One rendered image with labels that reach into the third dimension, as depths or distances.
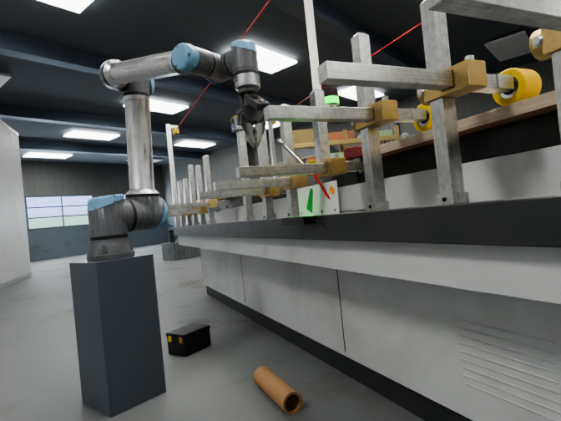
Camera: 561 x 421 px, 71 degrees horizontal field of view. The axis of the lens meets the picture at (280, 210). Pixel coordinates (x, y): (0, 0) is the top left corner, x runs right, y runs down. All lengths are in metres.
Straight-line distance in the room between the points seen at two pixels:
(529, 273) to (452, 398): 0.62
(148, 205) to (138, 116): 0.40
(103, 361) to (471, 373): 1.30
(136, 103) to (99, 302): 0.88
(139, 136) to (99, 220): 0.42
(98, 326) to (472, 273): 1.36
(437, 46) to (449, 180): 0.28
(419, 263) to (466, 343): 0.33
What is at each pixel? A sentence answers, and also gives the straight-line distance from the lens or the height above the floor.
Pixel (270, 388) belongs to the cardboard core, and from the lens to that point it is 1.65.
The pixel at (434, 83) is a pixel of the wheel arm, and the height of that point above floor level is 0.93.
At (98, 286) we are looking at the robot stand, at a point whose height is 0.51.
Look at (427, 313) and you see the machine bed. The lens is 1.32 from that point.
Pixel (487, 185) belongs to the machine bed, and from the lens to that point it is 1.11.
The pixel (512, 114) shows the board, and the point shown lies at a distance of 1.00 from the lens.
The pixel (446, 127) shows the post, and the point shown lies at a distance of 0.89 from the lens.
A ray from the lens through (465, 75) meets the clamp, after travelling 0.86.
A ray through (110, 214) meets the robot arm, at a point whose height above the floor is 0.79.
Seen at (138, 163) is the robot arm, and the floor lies 1.01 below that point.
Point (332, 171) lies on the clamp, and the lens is 1.21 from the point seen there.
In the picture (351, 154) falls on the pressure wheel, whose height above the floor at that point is 0.88.
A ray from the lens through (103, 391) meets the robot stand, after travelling 1.84.
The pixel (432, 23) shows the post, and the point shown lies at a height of 1.07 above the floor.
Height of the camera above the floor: 0.71
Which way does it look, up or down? 1 degrees up
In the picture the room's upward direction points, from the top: 6 degrees counter-clockwise
